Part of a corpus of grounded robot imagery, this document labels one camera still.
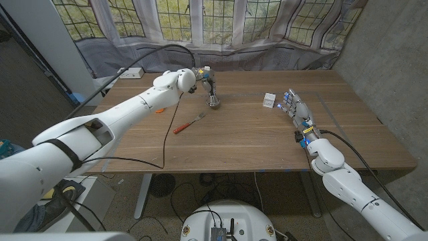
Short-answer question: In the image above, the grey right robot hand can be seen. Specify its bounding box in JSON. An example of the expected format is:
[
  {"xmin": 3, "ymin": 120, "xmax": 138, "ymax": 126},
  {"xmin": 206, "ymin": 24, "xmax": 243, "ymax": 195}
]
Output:
[{"xmin": 277, "ymin": 88, "xmax": 324, "ymax": 144}]

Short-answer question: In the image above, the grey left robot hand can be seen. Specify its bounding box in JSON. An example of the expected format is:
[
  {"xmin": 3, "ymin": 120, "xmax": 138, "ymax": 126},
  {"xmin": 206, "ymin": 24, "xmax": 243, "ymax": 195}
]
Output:
[{"xmin": 195, "ymin": 66, "xmax": 218, "ymax": 98}]

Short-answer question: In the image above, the silver handbell with black handle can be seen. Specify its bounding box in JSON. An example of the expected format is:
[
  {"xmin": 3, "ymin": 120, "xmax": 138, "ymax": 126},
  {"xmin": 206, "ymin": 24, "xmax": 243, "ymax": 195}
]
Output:
[{"xmin": 205, "ymin": 90, "xmax": 221, "ymax": 110}]

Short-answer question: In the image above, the white block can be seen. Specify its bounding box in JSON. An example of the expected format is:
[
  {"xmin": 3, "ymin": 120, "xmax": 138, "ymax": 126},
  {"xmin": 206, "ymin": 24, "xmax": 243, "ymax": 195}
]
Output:
[{"xmin": 262, "ymin": 92, "xmax": 277, "ymax": 109}]

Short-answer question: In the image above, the printed window backdrop cloth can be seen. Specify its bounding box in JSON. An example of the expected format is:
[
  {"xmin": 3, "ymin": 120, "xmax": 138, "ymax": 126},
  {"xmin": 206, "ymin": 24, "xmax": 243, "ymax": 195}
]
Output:
[{"xmin": 51, "ymin": 0, "xmax": 368, "ymax": 80}]

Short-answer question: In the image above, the white power socket box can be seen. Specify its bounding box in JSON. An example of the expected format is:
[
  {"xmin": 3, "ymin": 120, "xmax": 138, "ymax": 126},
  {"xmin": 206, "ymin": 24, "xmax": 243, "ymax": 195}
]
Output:
[{"xmin": 116, "ymin": 66, "xmax": 145, "ymax": 80}]

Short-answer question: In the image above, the grey table leg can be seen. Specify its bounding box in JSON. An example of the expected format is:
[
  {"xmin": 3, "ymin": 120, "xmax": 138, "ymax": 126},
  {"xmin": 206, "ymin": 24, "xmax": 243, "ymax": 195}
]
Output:
[{"xmin": 299, "ymin": 171, "xmax": 322, "ymax": 218}]

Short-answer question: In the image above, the round black floor device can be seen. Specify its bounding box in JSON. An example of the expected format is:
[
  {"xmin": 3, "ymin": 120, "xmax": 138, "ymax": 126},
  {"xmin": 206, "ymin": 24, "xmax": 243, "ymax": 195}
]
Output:
[{"xmin": 148, "ymin": 173, "xmax": 176, "ymax": 198}]

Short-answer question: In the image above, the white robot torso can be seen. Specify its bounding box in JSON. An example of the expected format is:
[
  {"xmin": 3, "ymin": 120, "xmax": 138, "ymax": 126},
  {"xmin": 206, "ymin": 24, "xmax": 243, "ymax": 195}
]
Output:
[{"xmin": 179, "ymin": 199, "xmax": 278, "ymax": 241}]

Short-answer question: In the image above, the white table leg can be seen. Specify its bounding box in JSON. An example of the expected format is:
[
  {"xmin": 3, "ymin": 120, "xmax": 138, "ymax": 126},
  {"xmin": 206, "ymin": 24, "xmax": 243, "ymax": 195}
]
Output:
[{"xmin": 133, "ymin": 173, "xmax": 153, "ymax": 218}]

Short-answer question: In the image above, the grey electronics box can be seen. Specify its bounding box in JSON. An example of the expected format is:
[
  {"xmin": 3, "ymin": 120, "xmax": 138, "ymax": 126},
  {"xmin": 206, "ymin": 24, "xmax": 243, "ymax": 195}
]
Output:
[{"xmin": 210, "ymin": 226, "xmax": 227, "ymax": 241}]

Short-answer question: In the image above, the white pedal platform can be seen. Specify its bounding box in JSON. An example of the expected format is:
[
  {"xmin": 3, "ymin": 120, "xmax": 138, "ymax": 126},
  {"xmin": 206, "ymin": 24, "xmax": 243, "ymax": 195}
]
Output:
[{"xmin": 39, "ymin": 174, "xmax": 116, "ymax": 232}]

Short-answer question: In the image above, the yellow black foot pedal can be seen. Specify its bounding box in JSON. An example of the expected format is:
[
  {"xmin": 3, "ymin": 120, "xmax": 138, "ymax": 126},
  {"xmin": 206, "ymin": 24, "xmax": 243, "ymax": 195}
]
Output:
[{"xmin": 63, "ymin": 179, "xmax": 87, "ymax": 202}]

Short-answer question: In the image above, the dark grey door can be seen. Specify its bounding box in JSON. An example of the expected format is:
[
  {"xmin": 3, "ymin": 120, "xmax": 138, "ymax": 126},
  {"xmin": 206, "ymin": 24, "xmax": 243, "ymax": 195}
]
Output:
[{"xmin": 0, "ymin": 13, "xmax": 82, "ymax": 155}]

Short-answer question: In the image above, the white robot body edge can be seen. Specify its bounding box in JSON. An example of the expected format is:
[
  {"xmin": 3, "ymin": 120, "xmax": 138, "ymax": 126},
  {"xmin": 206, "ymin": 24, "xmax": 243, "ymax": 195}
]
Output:
[{"xmin": 0, "ymin": 231, "xmax": 136, "ymax": 241}]

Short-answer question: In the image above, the blue seat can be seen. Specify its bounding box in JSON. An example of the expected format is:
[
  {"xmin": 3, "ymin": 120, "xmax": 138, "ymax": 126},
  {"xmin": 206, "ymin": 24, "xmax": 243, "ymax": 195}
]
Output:
[{"xmin": 0, "ymin": 139, "xmax": 21, "ymax": 160}]

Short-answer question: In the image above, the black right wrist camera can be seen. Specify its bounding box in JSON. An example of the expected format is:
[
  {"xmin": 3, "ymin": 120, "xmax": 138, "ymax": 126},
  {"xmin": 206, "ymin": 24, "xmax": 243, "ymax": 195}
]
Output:
[{"xmin": 294, "ymin": 131, "xmax": 308, "ymax": 150}]

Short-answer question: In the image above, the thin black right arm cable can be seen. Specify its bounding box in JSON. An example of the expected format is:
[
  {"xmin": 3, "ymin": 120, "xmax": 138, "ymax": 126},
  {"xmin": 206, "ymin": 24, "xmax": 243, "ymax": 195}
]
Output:
[{"xmin": 304, "ymin": 147, "xmax": 358, "ymax": 241}]

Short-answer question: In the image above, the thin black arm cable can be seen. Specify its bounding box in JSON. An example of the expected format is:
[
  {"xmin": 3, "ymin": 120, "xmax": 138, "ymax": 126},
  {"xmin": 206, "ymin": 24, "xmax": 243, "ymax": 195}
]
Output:
[
  {"xmin": 80, "ymin": 92, "xmax": 185, "ymax": 170},
  {"xmin": 304, "ymin": 147, "xmax": 358, "ymax": 241}
]

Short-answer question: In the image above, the fork with orange handle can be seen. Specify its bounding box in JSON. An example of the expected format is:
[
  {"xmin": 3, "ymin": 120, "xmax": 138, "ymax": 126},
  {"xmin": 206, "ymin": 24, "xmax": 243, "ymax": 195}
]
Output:
[{"xmin": 173, "ymin": 112, "xmax": 207, "ymax": 135}]

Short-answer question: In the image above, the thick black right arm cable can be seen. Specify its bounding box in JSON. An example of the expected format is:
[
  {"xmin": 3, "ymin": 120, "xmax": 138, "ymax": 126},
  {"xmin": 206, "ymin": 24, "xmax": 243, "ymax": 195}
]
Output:
[{"xmin": 319, "ymin": 129, "xmax": 425, "ymax": 232}]

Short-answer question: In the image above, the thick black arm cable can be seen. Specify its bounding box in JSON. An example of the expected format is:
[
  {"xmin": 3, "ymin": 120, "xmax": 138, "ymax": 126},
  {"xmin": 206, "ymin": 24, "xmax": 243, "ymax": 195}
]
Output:
[
  {"xmin": 63, "ymin": 43, "xmax": 197, "ymax": 121},
  {"xmin": 319, "ymin": 129, "xmax": 425, "ymax": 232}
]

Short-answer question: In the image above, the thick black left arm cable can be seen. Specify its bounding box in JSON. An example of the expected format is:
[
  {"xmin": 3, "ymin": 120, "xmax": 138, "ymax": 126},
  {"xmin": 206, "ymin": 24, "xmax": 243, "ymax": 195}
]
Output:
[{"xmin": 63, "ymin": 43, "xmax": 197, "ymax": 121}]

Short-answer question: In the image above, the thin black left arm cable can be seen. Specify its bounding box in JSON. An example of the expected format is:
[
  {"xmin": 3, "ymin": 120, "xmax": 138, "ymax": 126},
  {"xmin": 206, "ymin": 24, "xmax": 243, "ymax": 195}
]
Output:
[{"xmin": 80, "ymin": 92, "xmax": 185, "ymax": 170}]

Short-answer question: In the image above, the white floor cable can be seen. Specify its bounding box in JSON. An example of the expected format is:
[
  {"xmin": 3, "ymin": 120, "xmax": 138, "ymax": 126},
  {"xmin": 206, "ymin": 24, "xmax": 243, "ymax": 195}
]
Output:
[{"xmin": 253, "ymin": 171, "xmax": 265, "ymax": 212}]

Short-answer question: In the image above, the black floor cable tangle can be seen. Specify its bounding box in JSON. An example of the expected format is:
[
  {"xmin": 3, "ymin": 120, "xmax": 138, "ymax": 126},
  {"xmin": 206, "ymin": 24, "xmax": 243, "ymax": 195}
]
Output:
[{"xmin": 199, "ymin": 172, "xmax": 257, "ymax": 204}]

